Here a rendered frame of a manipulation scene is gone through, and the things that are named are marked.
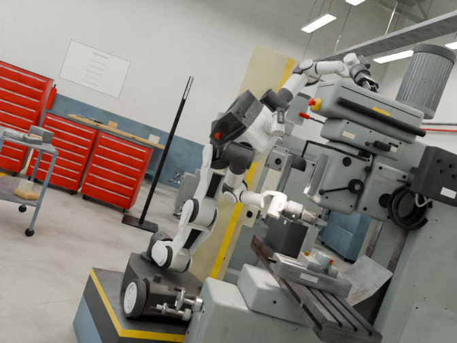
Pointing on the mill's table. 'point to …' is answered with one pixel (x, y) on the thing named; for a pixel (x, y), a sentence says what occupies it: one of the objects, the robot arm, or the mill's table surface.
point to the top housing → (411, 117)
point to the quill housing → (340, 177)
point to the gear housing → (360, 137)
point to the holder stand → (286, 235)
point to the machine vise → (328, 281)
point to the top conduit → (381, 117)
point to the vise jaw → (309, 263)
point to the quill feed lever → (354, 186)
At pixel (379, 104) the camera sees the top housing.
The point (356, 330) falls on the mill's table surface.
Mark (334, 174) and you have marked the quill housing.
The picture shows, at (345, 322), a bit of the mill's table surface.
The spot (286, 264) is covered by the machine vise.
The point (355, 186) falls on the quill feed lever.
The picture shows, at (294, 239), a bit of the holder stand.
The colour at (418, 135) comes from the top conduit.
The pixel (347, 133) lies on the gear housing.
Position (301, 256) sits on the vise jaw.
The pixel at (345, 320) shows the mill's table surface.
